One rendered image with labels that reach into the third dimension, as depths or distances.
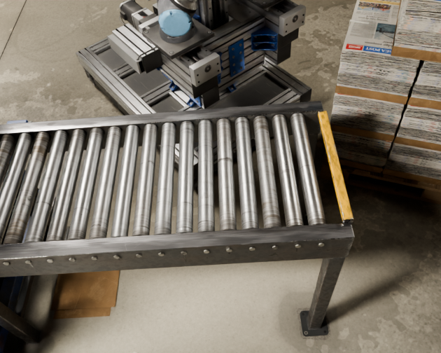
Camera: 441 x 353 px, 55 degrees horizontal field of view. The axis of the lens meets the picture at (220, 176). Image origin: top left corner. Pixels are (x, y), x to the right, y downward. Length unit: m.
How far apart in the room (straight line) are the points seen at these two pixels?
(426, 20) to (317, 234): 0.84
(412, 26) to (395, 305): 1.15
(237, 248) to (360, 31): 1.04
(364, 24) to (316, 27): 1.46
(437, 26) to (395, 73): 0.24
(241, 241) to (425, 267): 1.17
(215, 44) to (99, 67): 1.06
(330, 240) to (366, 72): 0.80
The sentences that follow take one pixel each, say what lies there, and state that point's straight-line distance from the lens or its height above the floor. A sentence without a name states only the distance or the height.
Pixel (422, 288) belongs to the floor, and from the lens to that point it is 2.15.
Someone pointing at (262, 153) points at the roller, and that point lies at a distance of 1.39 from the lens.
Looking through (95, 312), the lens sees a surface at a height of 0.00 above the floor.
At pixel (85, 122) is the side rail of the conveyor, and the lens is 1.62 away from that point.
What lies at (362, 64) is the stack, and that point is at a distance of 1.80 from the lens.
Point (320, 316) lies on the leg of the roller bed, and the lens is 1.82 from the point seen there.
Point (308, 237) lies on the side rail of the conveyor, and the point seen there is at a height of 0.80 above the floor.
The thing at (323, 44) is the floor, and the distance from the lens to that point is 3.18.
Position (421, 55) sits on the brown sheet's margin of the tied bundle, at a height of 0.86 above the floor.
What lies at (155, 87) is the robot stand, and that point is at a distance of 2.59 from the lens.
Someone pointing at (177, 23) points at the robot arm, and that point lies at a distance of 1.63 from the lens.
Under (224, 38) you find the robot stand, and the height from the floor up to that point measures 0.73.
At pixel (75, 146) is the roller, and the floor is 0.80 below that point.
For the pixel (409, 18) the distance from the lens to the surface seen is 1.67.
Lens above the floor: 1.87
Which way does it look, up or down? 53 degrees down
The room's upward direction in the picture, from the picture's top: 7 degrees counter-clockwise
